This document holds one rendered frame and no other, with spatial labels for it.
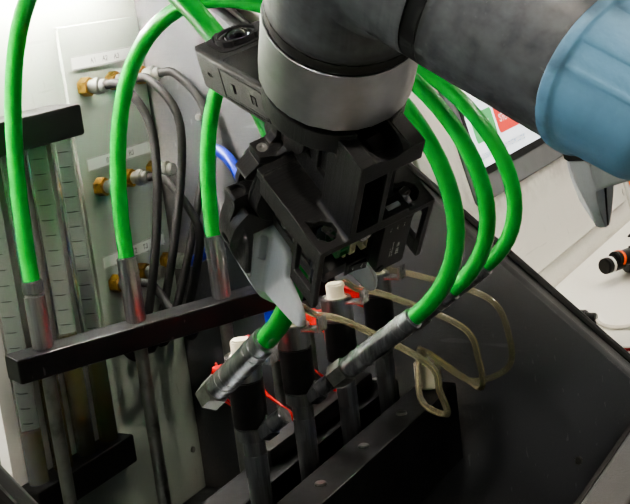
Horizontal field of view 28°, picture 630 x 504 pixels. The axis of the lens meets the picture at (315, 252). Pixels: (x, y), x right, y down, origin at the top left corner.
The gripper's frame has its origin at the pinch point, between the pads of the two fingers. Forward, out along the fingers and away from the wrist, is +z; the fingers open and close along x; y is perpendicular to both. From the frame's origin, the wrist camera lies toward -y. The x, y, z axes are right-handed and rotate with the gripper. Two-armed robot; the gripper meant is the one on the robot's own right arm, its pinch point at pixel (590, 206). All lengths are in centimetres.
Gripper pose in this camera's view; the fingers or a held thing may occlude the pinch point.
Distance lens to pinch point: 82.7
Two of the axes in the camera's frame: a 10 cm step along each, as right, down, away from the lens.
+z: 1.2, 9.7, 2.2
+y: 8.8, 0.0, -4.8
